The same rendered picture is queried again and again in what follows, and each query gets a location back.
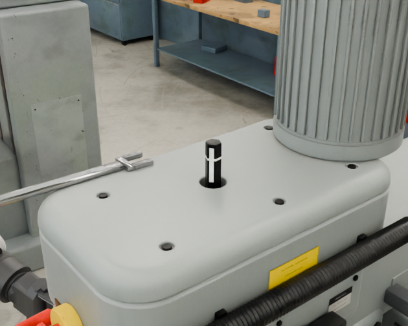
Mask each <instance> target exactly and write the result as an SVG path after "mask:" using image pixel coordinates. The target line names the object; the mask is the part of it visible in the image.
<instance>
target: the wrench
mask: <svg viewBox="0 0 408 326"><path fill-rule="evenodd" d="M141 157H142V151H140V150H139V151H135V152H132V153H128V154H125V155H122V156H121V157H117V158H115V162H111V163H108V164H104V165H101V166H97V167H95V168H91V169H87V170H84V171H80V172H77V173H73V174H70V175H66V176H64V177H60V178H57V179H53V180H49V181H46V182H42V183H39V184H35V185H33V186H29V187H26V188H22V189H19V190H15V191H11V192H8V193H4V194H2V195H0V206H4V205H7V204H11V203H13V202H17V201H21V200H24V199H27V198H31V197H34V196H37V195H41V194H44V193H47V192H50V191H54V190H58V189H60V188H64V187H67V186H71V185H73V184H78V183H80V182H84V181H87V180H90V179H94V178H97V177H101V176H103V175H107V174H110V173H114V172H116V171H120V170H123V169H125V170H126V171H133V170H134V169H135V170H137V169H141V168H145V167H147V166H151V165H153V160H152V159H151V158H146V159H144V160H140V161H137V162H133V163H130V162H129V161H131V160H135V159H138V158H141Z"/></svg>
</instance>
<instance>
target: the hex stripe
mask: <svg viewBox="0 0 408 326"><path fill-rule="evenodd" d="M209 182H214V149H211V148H209Z"/></svg>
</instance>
